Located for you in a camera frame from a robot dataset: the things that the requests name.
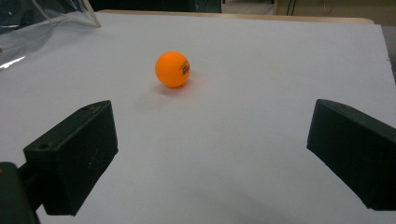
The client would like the clear plastic bag beige trim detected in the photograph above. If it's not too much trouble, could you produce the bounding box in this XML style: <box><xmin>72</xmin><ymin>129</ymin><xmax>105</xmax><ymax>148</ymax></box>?
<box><xmin>0</xmin><ymin>0</ymin><xmax>102</xmax><ymax>71</ymax></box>

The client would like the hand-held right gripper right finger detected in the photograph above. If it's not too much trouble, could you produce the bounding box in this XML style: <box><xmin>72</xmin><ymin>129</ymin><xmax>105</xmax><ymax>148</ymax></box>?
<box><xmin>306</xmin><ymin>98</ymin><xmax>396</xmax><ymax>212</ymax></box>

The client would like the dark cabinet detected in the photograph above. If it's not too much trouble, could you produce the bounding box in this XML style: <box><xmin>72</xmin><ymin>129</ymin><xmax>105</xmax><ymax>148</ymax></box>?
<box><xmin>89</xmin><ymin>0</ymin><xmax>222</xmax><ymax>14</ymax></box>

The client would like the orange table tennis ball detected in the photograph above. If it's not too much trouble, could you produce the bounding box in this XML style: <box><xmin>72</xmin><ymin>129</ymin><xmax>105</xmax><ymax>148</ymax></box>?
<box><xmin>154</xmin><ymin>50</ymin><xmax>191</xmax><ymax>89</ymax></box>

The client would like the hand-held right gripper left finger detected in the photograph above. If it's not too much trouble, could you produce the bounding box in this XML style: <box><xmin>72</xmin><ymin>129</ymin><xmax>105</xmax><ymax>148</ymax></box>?
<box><xmin>22</xmin><ymin>100</ymin><xmax>120</xmax><ymax>217</ymax></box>

